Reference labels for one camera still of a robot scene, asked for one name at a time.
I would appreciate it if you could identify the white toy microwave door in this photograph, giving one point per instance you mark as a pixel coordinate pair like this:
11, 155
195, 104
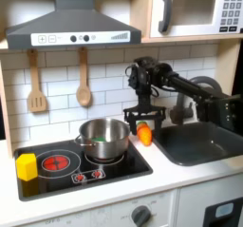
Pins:
196, 12

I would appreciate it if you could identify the grey range hood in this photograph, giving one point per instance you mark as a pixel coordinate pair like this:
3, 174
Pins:
72, 25

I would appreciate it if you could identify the white kitchen base cabinet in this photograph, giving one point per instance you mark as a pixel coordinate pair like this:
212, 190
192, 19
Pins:
190, 205

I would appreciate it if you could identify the grey oven knob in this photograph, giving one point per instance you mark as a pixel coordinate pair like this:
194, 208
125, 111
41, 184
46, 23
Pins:
140, 215

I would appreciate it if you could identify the wooden slotted spatula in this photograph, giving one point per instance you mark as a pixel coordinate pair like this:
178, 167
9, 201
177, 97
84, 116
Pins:
36, 101

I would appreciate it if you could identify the dark grey tap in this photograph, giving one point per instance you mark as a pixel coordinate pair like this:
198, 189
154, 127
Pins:
182, 113

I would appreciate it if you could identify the dark grey sink basin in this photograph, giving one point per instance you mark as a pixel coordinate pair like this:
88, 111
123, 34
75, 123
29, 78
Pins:
196, 148

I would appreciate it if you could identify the yellow hexagonal block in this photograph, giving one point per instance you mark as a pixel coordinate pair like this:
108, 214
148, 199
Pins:
27, 167

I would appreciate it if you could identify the black stove cooktop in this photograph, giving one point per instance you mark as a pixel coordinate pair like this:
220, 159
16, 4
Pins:
133, 167

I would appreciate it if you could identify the green block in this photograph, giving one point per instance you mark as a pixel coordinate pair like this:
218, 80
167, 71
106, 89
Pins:
99, 139

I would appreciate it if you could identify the orange toy carrot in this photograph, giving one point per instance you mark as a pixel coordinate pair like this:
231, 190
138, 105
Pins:
145, 136

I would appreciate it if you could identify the steel pot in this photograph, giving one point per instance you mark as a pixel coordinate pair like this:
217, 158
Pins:
107, 150

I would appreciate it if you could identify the wooden spoon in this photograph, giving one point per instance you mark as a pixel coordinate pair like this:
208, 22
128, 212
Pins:
83, 94

